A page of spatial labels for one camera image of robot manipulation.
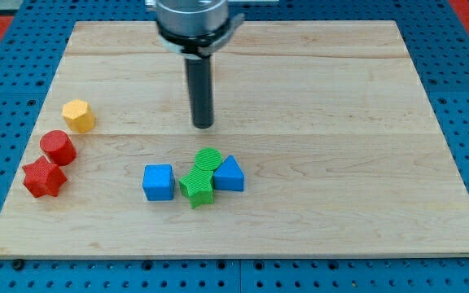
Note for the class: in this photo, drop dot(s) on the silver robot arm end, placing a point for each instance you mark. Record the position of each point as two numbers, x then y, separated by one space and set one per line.
194 29

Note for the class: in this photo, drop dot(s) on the light wooden board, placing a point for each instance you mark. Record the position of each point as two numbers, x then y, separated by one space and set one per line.
342 154

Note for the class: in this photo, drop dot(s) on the green cylinder block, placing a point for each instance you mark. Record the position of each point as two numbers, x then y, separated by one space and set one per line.
208 159

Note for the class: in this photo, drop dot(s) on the blue triangle block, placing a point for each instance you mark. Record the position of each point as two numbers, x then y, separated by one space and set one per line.
229 176

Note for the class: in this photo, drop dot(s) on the green star block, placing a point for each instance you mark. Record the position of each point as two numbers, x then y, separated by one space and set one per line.
197 187

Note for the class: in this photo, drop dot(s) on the blue cube block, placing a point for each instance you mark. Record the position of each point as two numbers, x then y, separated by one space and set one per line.
158 182

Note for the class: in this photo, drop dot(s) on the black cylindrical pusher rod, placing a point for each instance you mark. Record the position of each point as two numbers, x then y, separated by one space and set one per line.
200 91

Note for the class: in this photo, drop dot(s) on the yellow hexagon block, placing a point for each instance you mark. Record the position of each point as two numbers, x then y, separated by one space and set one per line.
78 116

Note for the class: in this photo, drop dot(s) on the red cylinder block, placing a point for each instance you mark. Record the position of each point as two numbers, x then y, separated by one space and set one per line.
58 147

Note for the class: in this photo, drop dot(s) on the red star block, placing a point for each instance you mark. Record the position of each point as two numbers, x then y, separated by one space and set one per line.
43 177

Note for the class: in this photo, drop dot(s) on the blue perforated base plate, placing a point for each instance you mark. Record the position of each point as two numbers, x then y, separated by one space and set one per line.
30 53

